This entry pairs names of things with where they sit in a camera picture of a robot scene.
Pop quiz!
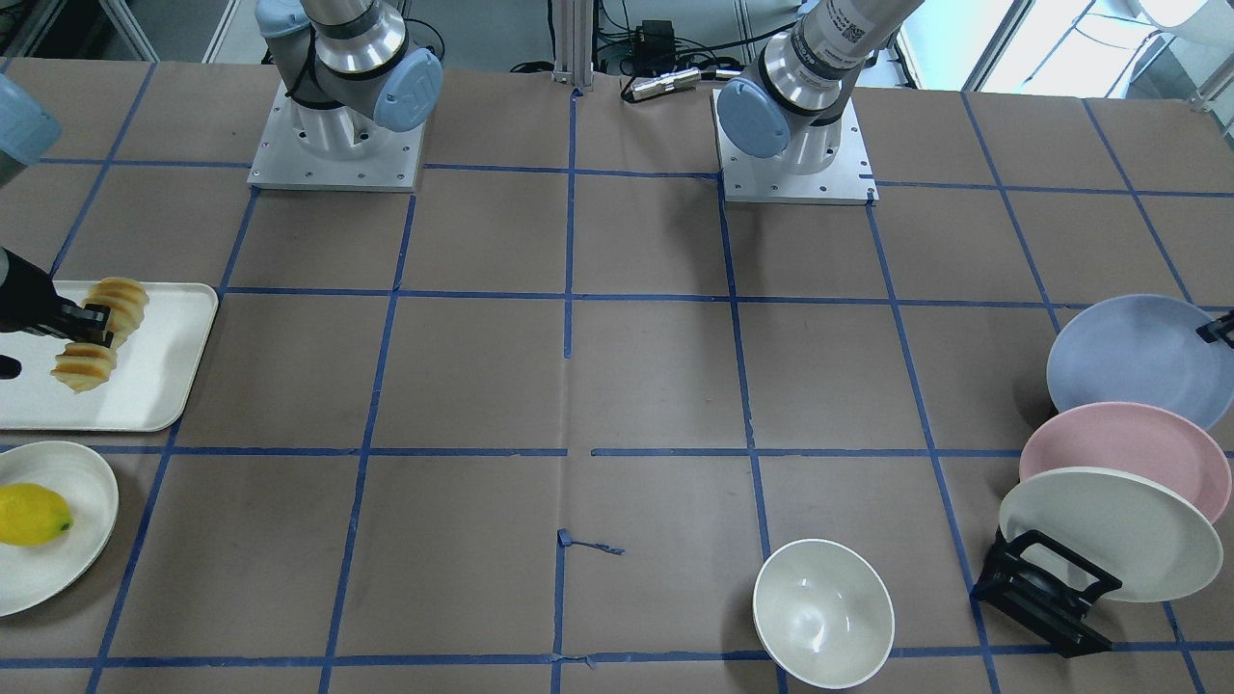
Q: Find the sliced bread loaf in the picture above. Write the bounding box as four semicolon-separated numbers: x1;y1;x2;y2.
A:
51;277;149;391

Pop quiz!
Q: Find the white rectangular tray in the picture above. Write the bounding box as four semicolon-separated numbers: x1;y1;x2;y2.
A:
1;282;218;432

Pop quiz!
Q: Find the white bowl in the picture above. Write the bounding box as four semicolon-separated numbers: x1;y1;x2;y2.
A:
752;538;898;690

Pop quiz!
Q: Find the white plate in rack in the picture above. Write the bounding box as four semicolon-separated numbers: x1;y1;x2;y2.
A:
1000;467;1224;601

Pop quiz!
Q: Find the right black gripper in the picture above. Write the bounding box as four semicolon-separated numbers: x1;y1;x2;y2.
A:
0;249;114;382

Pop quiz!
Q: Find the yellow lemon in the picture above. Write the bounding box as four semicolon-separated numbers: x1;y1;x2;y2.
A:
1;483;73;547

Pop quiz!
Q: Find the black plate rack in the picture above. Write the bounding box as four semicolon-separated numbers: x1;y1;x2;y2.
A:
971;530;1123;658

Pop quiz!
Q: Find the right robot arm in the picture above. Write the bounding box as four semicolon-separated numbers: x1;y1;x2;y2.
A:
1;75;114;347

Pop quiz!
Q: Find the pink plate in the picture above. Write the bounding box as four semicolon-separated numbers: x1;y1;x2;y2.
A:
1018;401;1232;521

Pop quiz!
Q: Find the white plate under lemon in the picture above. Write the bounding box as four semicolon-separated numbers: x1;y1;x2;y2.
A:
1;440;120;616

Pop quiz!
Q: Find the aluminium frame post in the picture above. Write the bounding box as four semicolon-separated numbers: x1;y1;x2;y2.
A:
548;0;598;95

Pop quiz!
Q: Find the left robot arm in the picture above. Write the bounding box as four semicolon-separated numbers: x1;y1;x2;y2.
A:
714;1;922;174

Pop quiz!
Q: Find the silver connector plug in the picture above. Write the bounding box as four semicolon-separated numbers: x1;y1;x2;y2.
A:
619;67;740;104

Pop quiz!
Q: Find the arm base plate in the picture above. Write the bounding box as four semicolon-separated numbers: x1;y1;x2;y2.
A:
712;91;880;205
247;84;426;194

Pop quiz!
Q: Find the blue plate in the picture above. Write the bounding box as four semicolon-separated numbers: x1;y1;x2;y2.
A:
1046;294;1233;430

